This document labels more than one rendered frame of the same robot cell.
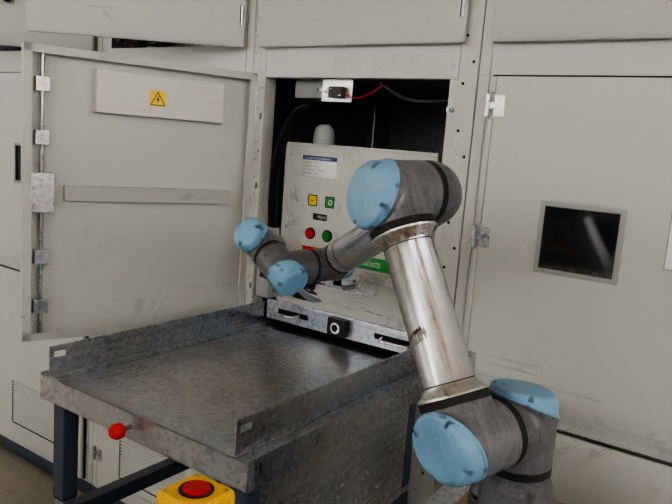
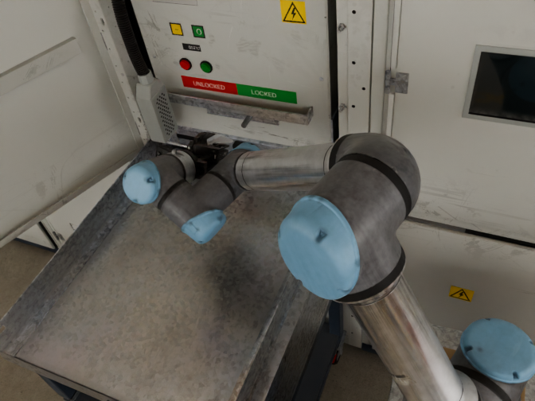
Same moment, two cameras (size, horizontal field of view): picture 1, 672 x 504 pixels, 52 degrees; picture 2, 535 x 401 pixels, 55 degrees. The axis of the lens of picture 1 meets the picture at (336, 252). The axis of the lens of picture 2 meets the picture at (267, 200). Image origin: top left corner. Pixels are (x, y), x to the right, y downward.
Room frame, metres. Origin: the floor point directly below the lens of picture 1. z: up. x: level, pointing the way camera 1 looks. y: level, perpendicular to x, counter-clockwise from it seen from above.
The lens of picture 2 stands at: (0.77, 0.03, 1.82)
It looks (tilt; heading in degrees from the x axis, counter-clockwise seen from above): 47 degrees down; 355
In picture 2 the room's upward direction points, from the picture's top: 10 degrees counter-clockwise
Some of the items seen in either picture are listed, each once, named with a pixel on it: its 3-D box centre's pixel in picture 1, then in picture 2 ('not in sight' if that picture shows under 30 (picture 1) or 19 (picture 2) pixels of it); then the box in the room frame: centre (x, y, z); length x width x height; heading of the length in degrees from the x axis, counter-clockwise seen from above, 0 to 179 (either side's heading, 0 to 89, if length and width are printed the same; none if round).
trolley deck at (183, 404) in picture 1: (247, 384); (188, 270); (1.55, 0.18, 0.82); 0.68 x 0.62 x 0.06; 146
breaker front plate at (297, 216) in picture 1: (348, 236); (232, 68); (1.86, -0.03, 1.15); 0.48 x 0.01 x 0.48; 56
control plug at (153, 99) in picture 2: (272, 265); (157, 108); (1.92, 0.18, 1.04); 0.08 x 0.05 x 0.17; 146
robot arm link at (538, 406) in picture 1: (518, 421); (491, 363); (1.10, -0.33, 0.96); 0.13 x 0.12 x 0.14; 129
